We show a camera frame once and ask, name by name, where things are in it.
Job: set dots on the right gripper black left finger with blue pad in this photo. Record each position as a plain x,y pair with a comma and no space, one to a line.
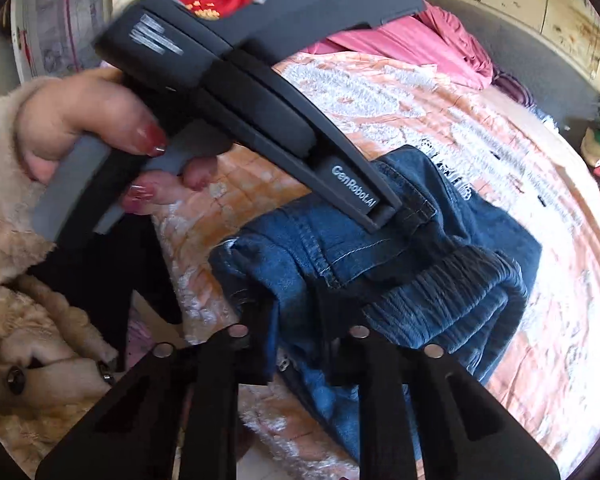
174,415

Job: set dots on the left hand red nails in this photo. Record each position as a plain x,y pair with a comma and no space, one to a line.
50,122

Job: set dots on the striped purple garment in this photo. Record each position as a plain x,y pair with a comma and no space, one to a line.
513,88

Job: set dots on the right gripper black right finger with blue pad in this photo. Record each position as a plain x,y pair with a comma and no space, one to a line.
422,415

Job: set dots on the blue denim pants lace hem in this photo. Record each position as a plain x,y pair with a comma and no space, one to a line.
446,269

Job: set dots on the pink bed sheet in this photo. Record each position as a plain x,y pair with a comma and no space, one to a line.
431,37

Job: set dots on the grey headboard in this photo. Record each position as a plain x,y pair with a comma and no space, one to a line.
559,89

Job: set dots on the beige fluffy sleeve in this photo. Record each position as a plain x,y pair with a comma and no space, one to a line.
54,363

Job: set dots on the cream wardrobe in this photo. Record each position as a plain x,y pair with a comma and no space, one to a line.
55,37

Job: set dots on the pink white bear blanket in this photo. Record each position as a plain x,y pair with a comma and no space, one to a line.
485,145

